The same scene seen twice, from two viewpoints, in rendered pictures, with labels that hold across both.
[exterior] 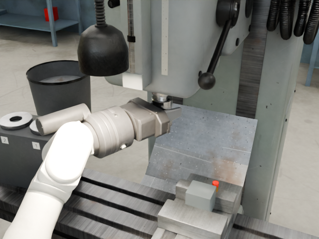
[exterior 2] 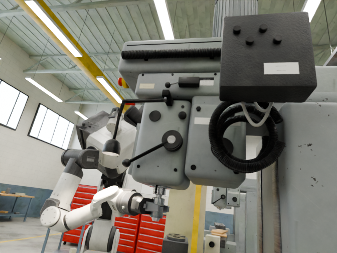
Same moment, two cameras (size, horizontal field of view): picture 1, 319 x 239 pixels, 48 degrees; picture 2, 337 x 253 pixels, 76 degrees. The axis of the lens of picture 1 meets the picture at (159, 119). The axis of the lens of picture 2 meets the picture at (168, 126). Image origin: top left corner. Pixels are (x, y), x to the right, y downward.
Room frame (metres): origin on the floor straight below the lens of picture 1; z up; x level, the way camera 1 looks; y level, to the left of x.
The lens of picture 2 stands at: (0.56, -0.83, 1.25)
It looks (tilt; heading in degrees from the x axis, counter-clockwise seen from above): 20 degrees up; 80
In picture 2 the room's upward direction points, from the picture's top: 8 degrees clockwise
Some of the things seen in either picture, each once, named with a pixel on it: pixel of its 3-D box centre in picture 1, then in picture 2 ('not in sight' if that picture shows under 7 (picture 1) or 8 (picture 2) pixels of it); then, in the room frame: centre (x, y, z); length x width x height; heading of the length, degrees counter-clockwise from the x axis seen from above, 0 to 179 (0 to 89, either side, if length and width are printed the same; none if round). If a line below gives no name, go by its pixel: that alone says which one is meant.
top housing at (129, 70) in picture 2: not in sight; (179, 72); (0.71, -0.01, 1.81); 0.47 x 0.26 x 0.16; 156
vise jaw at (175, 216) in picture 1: (192, 222); not in sight; (0.61, -0.08, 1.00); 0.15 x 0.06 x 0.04; 66
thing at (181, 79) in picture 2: not in sight; (182, 84); (0.70, -0.16, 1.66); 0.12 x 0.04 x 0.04; 156
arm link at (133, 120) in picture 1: (128, 124); (139, 205); (0.64, 0.06, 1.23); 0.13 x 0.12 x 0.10; 40
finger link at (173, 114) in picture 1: (171, 116); (151, 207); (0.68, -0.03, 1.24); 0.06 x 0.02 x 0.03; 130
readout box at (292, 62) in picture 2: not in sight; (262, 56); (0.84, -0.44, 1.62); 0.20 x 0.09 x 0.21; 156
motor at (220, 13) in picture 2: not in sight; (234, 27); (0.93, -0.11, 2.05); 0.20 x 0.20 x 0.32
